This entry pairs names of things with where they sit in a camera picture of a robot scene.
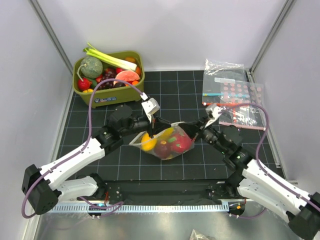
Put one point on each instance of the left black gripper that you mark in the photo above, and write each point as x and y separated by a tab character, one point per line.
157	125

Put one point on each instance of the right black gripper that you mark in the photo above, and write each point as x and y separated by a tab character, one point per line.
195	128

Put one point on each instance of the yellow lemon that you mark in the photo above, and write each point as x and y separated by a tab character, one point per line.
148	143

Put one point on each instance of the pink dragon fruit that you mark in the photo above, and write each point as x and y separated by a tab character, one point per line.
180	143

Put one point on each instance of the dotted zip top bag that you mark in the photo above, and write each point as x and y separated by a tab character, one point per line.
136	142

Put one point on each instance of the dark red apple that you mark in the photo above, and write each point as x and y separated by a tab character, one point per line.
162	149

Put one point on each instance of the yellow banana bunch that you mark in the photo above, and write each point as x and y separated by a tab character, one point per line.
166	133

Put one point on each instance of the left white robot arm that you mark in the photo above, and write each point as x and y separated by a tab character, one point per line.
45	186

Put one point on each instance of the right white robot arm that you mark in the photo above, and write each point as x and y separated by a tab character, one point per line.
253	180

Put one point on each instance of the orange blue zipper bag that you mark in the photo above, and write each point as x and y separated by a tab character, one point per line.
228	91

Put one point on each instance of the pink zipper bag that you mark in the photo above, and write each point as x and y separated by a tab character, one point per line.
245	117

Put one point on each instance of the clear crumpled bag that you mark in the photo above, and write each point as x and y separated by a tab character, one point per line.
220	72

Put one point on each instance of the watermelon slice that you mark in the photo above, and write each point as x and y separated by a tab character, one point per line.
128	76

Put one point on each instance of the olive green plastic bin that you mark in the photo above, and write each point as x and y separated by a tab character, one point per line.
104	97

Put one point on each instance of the purple grapes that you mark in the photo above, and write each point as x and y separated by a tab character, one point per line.
105	76

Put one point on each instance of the orange fruit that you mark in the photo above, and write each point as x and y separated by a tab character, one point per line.
130	59

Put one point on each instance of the red strawberry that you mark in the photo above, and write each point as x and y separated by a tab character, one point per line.
83	84

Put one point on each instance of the green melon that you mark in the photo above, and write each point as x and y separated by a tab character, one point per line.
91	67

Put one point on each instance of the green white leek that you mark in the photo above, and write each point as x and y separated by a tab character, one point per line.
116	62

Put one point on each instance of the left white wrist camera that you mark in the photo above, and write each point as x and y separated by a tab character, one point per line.
150	107

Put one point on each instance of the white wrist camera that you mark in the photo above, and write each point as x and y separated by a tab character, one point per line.
213	112
150	107

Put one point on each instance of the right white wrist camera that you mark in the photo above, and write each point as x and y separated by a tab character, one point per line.
213	112

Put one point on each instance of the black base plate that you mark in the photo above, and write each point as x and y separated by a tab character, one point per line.
165	192

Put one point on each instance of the white cable duct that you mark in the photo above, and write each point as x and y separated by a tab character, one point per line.
83	207

